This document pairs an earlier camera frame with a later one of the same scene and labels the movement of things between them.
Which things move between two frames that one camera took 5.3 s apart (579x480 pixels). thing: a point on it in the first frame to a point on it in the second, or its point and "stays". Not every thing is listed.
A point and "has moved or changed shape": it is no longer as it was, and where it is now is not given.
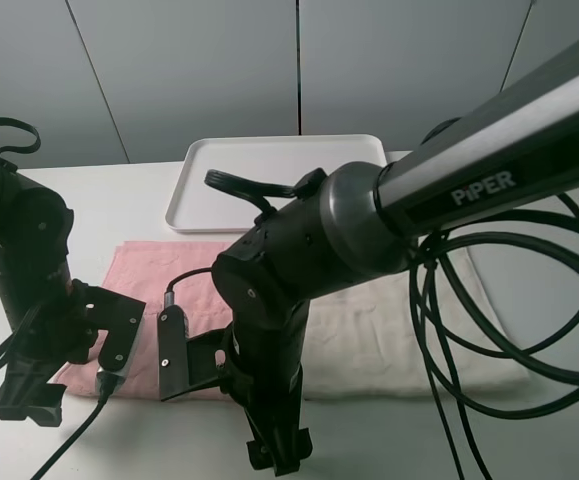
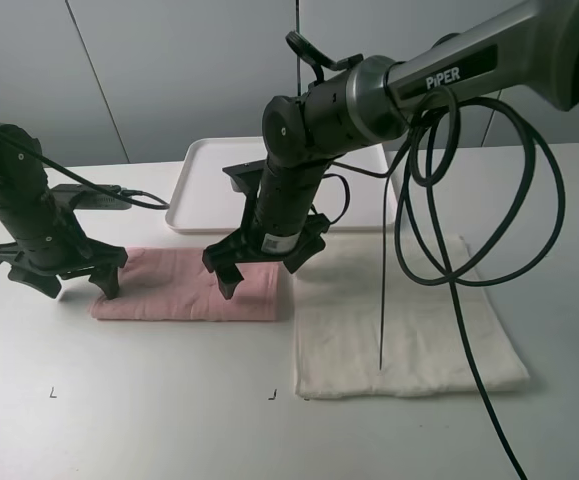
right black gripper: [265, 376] to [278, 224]
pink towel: [141, 270] has moved or changed shape
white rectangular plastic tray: [199, 206] stays
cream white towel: [361, 343] stays
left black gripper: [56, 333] to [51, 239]
